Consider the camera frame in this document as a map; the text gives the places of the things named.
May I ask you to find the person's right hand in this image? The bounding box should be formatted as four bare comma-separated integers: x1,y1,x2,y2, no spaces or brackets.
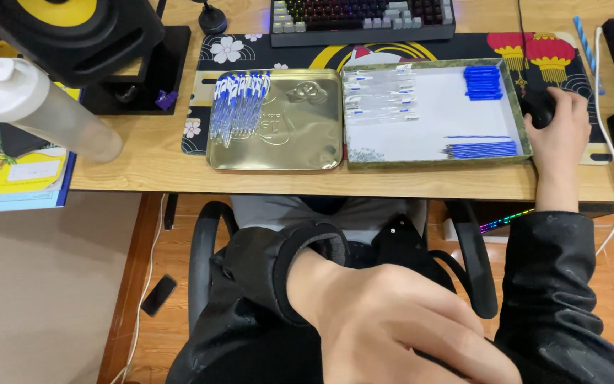
523,87,593,181

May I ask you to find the person's left hand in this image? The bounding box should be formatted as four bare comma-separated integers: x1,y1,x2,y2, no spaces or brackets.
299,255,523,384

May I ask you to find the black computer mouse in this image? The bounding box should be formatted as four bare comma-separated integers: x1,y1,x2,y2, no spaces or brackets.
520,90,557,130

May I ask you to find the computer case with rainbow light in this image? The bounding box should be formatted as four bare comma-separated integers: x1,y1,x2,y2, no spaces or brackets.
443,202,614,244

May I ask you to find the bundle of blue pen refills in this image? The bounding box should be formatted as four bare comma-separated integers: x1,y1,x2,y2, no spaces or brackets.
442,135,519,160

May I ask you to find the green edged white box lid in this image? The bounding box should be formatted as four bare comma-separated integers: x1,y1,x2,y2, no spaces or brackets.
340,58,533,170

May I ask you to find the group of clear pen barrels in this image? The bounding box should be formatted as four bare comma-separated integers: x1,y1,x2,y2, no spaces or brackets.
343,64,420,126

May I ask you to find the gold metal tin lid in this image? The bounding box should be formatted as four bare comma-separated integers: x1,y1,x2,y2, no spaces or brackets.
206,69,344,171

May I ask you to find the group of blue pen caps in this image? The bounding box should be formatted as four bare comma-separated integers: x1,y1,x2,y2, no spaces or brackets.
464,65,504,101

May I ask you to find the black office chair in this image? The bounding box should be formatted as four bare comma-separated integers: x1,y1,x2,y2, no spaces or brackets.
188,200,500,331

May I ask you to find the black phone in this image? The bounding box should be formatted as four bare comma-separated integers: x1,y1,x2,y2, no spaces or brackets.
141,274,178,318

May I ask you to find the black desk leg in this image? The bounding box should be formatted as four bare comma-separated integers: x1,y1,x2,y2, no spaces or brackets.
163,193,179,231

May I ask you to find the pile of blue white pens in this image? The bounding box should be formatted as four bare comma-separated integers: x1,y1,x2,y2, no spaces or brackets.
209,71,271,147

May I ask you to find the black patterned desk mat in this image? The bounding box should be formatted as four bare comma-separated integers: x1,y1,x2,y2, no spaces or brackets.
182,32,613,166

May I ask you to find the blue striped straw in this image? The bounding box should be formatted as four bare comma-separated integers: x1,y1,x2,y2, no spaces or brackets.
574,16,606,96

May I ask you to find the grey backlit mechanical keyboard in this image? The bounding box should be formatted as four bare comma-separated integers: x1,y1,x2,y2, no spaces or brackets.
270,0,456,47

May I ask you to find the small purple object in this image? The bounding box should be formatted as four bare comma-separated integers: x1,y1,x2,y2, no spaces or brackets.
155,90,179,111

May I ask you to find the black speaker stand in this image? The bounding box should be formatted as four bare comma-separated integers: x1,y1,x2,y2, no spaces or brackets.
80,26,192,116

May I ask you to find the black round stand base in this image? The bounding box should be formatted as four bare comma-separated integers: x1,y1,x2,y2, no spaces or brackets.
198,0,228,36

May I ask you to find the blue booklet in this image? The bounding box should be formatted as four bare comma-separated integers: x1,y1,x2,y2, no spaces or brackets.
0,118,77,214

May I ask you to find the yellow picture book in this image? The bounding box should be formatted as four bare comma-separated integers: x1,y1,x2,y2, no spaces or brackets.
0,84,82,197

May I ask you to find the frosted white bottle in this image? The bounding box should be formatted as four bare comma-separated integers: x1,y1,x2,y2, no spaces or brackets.
0,57,124,164

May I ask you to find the black flat pouch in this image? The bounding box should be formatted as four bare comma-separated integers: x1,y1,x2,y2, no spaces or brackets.
0,123,52,159

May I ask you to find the black speaker with yellow cone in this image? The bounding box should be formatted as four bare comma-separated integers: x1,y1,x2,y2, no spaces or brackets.
0,0,166,89

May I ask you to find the thin black cable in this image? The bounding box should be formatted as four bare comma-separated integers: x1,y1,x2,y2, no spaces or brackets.
516,0,529,98

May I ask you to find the thin white floor cable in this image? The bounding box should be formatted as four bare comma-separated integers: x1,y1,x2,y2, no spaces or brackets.
110,193,166,384

